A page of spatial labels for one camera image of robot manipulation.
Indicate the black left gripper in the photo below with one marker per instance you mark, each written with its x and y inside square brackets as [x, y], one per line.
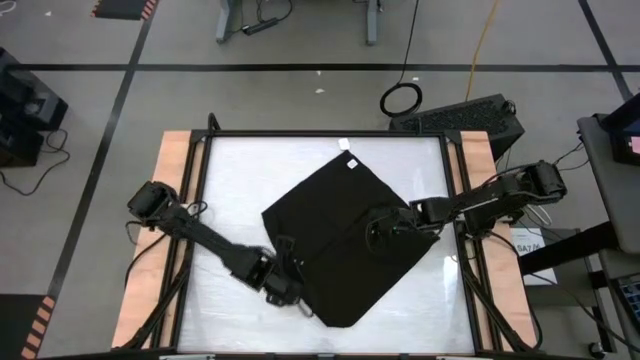
[285, 287]

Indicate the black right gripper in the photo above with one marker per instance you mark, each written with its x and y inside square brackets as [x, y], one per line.
[395, 227]

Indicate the black towel with white tag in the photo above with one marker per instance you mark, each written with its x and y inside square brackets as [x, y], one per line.
[325, 210]

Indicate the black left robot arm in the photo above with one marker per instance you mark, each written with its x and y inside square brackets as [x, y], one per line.
[210, 240]

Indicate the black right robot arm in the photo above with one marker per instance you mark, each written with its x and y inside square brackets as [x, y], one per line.
[500, 195]

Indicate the light wooden table board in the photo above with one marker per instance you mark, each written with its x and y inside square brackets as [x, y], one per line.
[167, 150]
[477, 150]

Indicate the black computer tower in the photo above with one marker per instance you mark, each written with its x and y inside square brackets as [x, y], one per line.
[465, 120]

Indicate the black support beam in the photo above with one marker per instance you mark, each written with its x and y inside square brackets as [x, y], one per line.
[565, 250]

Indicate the grey desk leg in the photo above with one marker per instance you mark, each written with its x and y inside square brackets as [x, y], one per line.
[371, 25]
[226, 25]

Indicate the grey side table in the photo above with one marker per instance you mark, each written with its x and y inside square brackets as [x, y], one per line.
[610, 190]

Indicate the black caster wheel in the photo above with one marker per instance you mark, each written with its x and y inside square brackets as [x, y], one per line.
[596, 348]

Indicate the black power strip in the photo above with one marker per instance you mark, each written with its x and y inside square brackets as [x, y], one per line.
[260, 26]

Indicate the dark keyboard device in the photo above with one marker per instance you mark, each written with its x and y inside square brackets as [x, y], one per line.
[631, 300]

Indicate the black monitor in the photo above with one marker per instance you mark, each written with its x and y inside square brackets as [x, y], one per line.
[622, 125]

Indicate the black mat with striped edge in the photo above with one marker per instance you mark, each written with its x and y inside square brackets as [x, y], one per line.
[15, 325]
[120, 9]

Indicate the black equipment box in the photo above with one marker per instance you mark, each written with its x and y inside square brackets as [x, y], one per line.
[25, 110]

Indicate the black metal table frame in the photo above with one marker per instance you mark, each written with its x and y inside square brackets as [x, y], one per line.
[325, 133]

